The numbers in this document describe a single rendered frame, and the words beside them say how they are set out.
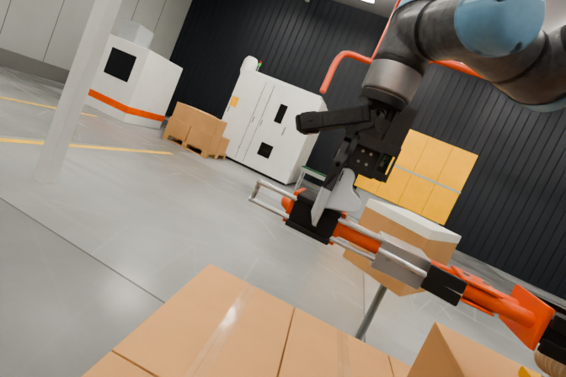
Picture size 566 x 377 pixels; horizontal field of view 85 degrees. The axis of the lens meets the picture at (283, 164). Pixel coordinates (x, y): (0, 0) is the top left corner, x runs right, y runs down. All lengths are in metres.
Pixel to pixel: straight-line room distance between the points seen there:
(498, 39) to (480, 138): 11.24
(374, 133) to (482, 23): 0.18
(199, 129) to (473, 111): 8.49
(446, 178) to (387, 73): 7.58
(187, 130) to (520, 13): 7.10
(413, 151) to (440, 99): 3.96
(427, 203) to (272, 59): 7.46
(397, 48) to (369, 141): 0.13
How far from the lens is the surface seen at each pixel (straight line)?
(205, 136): 7.11
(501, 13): 0.40
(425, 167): 7.92
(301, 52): 11.96
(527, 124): 12.13
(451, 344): 0.70
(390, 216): 1.91
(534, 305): 0.56
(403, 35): 0.48
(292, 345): 1.18
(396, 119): 0.47
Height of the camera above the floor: 1.17
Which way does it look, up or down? 5 degrees down
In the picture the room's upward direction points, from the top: 23 degrees clockwise
